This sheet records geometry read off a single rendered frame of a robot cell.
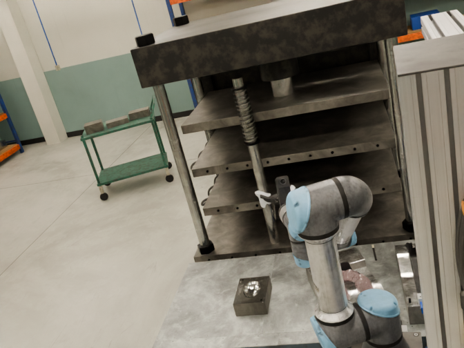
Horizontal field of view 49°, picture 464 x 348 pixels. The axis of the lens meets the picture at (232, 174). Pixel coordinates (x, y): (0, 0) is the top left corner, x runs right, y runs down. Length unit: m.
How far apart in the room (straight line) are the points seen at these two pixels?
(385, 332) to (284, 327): 0.76
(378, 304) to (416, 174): 0.68
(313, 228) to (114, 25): 8.21
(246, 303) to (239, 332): 0.13
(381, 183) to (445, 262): 1.74
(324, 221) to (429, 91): 0.54
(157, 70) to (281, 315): 1.32
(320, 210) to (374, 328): 0.44
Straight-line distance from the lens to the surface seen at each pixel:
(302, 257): 1.74
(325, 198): 1.35
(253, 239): 3.02
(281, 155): 2.74
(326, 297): 1.51
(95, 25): 9.50
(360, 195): 1.38
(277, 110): 2.67
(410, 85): 0.94
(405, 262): 2.39
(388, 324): 1.62
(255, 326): 2.35
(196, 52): 2.53
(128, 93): 9.54
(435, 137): 0.97
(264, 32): 2.46
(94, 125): 6.32
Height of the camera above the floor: 2.26
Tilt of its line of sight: 22 degrees down
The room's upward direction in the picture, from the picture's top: 14 degrees counter-clockwise
